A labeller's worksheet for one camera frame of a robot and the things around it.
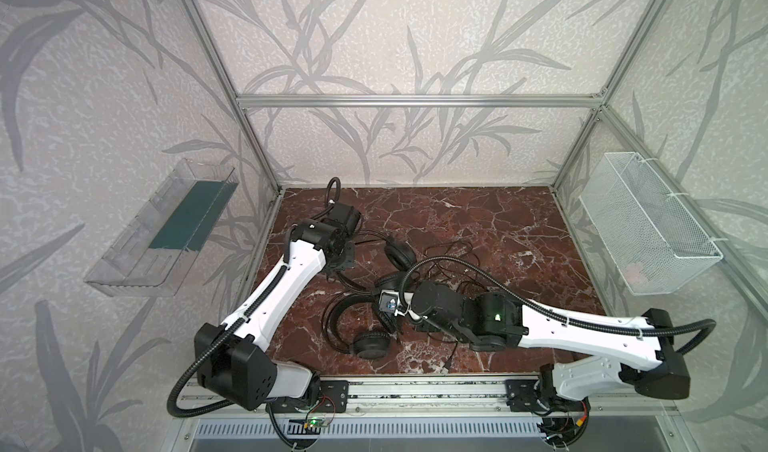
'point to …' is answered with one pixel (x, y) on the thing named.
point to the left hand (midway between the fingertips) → (344, 252)
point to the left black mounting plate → (333, 398)
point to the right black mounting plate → (521, 396)
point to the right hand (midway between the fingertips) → (410, 280)
